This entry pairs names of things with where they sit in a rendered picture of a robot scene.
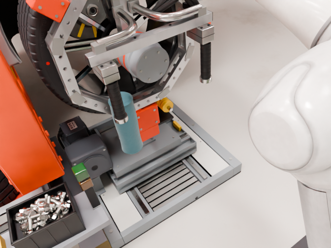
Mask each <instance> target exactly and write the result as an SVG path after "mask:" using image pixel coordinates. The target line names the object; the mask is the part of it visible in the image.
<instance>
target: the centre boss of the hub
mask: <svg viewBox="0 0 331 248"><path fill-rule="evenodd" d="M86 14H87V15H88V16H89V17H91V18H95V17H97V16H98V14H99V8H98V6H97V5H96V4H94V3H91V4H89V5H88V6H87V7H86Z"/></svg>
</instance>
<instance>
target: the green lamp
mask: <svg viewBox="0 0 331 248"><path fill-rule="evenodd" d="M71 169H72V171H73V173H74V175H75V177H76V179H77V181H78V182H80V181H82V180H84V179H86V178H88V177H89V173H88V171H87V169H86V167H85V165H84V163H80V164H78V165H76V166H74V167H72V168H71Z"/></svg>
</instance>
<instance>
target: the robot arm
mask: <svg viewBox="0 0 331 248"><path fill-rule="evenodd" d="M255 1H256V2H257V3H259V4H260V5H261V6H262V7H263V8H265V9H266V10H267V11H268V12H269V13H270V14H272V15H273V16H274V17H275V18H276V19H277V20H279V21H280V22H281V23H282V24H283V25H284V26H285V27H286V28H287V29H288V30H289V31H290V32H291V33H293V34H294V35H295V36H296V37H297V38H298V39H299V40H300V41H301V43H302V44H303V45H304V46H305V47H306V48H307V49H308V51H306V52H305V53H303V54H301V55H300V56H298V57H297V58H295V59H294V60H293V61H291V62H290V63H288V64H287V65H286V66H284V67H283V68H282V69H281V70H279V71H278V72H277V73H276V74H274V75H273V76H272V77H271V78H270V80H269V81H268V82H267V83H266V84H265V85H264V87H263V88H262V89H261V91H260V92H259V94H258V95H257V97H256V99H255V101H254V103H253V105H252V107H251V109H250V112H249V115H248V130H249V134H250V138H251V140H252V143H253V145H254V146H255V148H256V150H257V151H258V152H259V154H260V155H261V156H262V157H263V158H264V159H265V160H266V161H267V162H268V163H269V164H271V165H272V166H274V167H276V168H277V169H280V170H282V171H285V172H288V173H290V174H291V175H293V176H294V177H295V178H296V179H297V183H298V191H299V197H300V202H301V208H302V214H303V220H304V226H305V231H306V237H307V243H308V248H331V0H255Z"/></svg>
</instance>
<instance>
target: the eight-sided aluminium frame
mask: <svg viewBox="0 0 331 248"><path fill-rule="evenodd" d="M68 1H69V2H70V4H69V6H68V8H67V10H66V12H65V14H64V17H63V19H62V21H61V22H60V23H58V22H56V21H54V22H53V24H52V26H51V28H50V30H49V31H48V32H47V36H46V38H45V42H46V45H47V48H48V50H49V52H50V54H51V57H52V59H53V62H54V64H55V66H56V69H57V71H58V74H59V76H60V79H61V81H62V84H63V86H64V88H65V89H64V90H65V91H66V93H67V95H68V97H69V99H70V100H71V102H72V103H74V104H77V105H79V106H84V107H87V108H90V109H94V110H97V111H100V112H103V113H107V114H110V115H112V114H111V109H110V105H109V104H108V99H107V98H104V97H101V96H98V95H95V94H93V93H89V92H86V91H84V90H81V89H79V87H78V84H77V81H76V79H75V76H74V74H73V71H72V68H71V65H70V63H69V60H68V57H67V55H66V52H65V49H64V45H65V43H66V41H67V39H68V37H69V35H70V33H71V31H72V29H73V27H74V25H75V23H76V21H77V19H78V17H79V15H80V13H81V11H82V9H83V7H84V5H85V3H86V1H87V0H68ZM183 2H185V1H184V0H179V1H178V2H176V3H175V9H176V11H179V10H182V9H183V4H182V3H183ZM177 36H178V48H177V50H176V52H175V53H174V55H173V56H172V58H171V60H170V61H169V66H168V69H167V71H166V73H165V74H164V76H163V77H162V78H161V79H159V80H158V81H157V83H156V84H155V85H154V86H151V87H149V88H147V89H144V90H142V91H140V92H138V93H135V94H133V95H132V96H133V103H134V107H135V110H139V109H141V108H143V107H145V106H147V105H149V104H152V103H154V102H156V101H158V100H162V99H163V98H164V97H166V96H167V95H168V93H170V90H171V88H172V87H173V85H174V84H175V82H176V80H177V79H178V77H179V76H180V74H181V72H182V71H183V69H184V68H185V66H186V64H187V63H188V61H189V60H190V59H191V58H192V55H193V53H194V48H195V46H194V40H193V39H191V38H189V37H187V35H186V31H185V32H183V33H180V34H178V35H177Z"/></svg>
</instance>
